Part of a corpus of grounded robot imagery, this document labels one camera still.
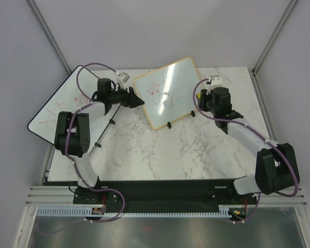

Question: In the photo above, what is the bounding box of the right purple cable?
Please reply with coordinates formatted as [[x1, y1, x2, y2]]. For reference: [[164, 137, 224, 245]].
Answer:
[[192, 79, 300, 224]]

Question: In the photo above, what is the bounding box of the aluminium frame post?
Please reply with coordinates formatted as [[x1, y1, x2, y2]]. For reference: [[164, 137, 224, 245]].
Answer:
[[250, 0, 300, 75], [26, 0, 72, 74]]

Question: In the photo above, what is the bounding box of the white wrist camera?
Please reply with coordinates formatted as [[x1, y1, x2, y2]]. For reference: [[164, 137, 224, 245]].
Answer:
[[206, 75, 223, 90], [116, 72, 130, 89]]

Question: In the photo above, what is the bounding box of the left aluminium frame post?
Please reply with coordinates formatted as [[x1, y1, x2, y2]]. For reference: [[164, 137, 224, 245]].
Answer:
[[26, 0, 72, 74]]

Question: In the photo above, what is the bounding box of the yellow framed whiteboard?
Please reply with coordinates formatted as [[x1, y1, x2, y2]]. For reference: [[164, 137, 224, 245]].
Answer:
[[133, 57, 201, 130]]

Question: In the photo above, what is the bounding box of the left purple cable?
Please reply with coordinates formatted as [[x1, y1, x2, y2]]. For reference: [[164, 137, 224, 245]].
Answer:
[[37, 63, 127, 236]]

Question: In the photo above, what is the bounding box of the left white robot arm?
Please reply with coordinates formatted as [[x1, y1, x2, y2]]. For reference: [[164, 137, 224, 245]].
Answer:
[[54, 78, 145, 204]]

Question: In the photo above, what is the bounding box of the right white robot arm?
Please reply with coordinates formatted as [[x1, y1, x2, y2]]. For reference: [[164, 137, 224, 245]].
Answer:
[[196, 87, 300, 204]]

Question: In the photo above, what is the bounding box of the purple cable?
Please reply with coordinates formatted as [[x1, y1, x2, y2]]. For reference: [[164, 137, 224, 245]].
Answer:
[[192, 79, 300, 224], [37, 63, 127, 236]]

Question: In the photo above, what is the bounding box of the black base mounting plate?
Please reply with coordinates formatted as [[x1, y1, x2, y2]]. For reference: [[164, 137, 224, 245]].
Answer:
[[73, 179, 257, 212]]

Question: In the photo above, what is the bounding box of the aluminium rail front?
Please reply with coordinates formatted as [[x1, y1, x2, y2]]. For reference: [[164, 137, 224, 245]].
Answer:
[[26, 186, 307, 207]]

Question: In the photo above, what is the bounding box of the black framed whiteboard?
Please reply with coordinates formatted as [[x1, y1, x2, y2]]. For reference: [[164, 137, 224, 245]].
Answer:
[[27, 66, 116, 144]]

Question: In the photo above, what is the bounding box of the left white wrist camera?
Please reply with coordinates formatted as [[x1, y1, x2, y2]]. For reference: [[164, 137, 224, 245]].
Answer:
[[116, 72, 130, 89]]

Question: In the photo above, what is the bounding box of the right aluminium frame post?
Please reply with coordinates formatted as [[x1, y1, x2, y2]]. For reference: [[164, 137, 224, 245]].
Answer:
[[250, 0, 300, 75]]

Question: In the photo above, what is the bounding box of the white slotted cable duct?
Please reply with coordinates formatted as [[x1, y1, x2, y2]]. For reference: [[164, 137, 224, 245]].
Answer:
[[37, 206, 247, 218]]

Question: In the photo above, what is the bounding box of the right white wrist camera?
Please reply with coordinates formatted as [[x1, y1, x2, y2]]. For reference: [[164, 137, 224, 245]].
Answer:
[[206, 75, 223, 90]]

